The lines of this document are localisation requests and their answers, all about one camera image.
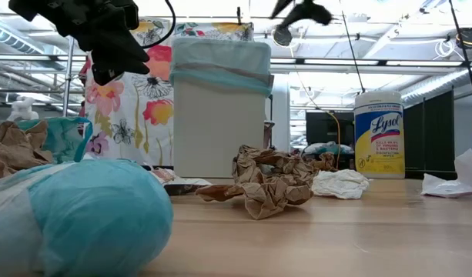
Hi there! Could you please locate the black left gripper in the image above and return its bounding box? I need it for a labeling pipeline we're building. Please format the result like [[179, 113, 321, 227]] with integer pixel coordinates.
[[8, 0, 151, 87]]

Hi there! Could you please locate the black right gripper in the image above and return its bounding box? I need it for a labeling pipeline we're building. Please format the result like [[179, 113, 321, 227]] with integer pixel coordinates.
[[269, 0, 333, 27]]

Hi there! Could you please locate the white plastic trash bin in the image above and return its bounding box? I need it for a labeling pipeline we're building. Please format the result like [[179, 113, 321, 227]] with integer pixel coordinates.
[[172, 78, 273, 179]]

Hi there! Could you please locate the brown paper wad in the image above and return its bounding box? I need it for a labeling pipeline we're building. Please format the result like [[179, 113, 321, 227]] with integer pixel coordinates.
[[194, 144, 317, 221], [0, 116, 55, 181]]

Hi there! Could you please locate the white wrapper orange print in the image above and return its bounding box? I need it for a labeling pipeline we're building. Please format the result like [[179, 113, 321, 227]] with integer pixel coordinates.
[[149, 166, 213, 197]]

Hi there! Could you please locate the long brown paper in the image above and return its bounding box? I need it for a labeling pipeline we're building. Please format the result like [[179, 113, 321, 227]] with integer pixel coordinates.
[[303, 151, 339, 173]]

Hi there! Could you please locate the blue white bag ball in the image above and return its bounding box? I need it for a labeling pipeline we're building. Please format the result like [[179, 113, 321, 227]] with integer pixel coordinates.
[[0, 159, 175, 277]]

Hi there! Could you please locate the white tissue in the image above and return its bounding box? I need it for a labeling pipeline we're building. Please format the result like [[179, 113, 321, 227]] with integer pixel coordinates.
[[310, 168, 371, 201]]

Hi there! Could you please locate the torn white paper sheet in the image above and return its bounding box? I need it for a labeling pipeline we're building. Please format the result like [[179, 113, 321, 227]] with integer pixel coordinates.
[[420, 148, 472, 200]]

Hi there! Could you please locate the teal folded trash bag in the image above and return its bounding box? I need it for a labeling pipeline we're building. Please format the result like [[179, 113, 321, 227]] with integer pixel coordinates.
[[15, 116, 94, 165]]

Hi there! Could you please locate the floral print cloth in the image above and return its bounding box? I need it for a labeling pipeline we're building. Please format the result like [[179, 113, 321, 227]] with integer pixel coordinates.
[[81, 17, 256, 167]]

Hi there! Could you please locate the white plastic object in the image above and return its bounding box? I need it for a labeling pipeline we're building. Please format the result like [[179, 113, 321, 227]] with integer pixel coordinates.
[[6, 95, 40, 122]]

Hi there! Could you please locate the black monitor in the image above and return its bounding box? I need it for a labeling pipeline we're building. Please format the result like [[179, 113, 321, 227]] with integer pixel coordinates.
[[305, 110, 356, 170]]

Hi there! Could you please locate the teal white cloth pile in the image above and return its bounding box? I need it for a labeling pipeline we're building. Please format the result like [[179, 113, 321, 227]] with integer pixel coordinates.
[[303, 141, 355, 155]]

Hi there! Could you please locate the yellow Lysol wipes canister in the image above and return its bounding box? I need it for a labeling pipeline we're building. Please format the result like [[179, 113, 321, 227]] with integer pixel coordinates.
[[353, 90, 407, 180]]

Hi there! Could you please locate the black diagonal pole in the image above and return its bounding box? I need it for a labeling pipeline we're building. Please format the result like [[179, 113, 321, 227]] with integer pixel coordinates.
[[447, 0, 472, 120]]

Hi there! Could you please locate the metal wire rack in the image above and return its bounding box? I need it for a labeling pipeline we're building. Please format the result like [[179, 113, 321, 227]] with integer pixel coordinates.
[[62, 36, 77, 116]]

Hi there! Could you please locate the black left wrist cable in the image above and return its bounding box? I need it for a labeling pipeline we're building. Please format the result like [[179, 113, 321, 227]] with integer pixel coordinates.
[[141, 0, 177, 50]]

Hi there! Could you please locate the thin black hanging cable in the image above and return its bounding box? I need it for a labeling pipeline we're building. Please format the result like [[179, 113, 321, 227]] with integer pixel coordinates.
[[340, 0, 367, 95]]

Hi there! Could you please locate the white coiled cable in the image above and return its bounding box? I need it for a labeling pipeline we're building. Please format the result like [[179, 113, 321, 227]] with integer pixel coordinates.
[[434, 38, 457, 59]]

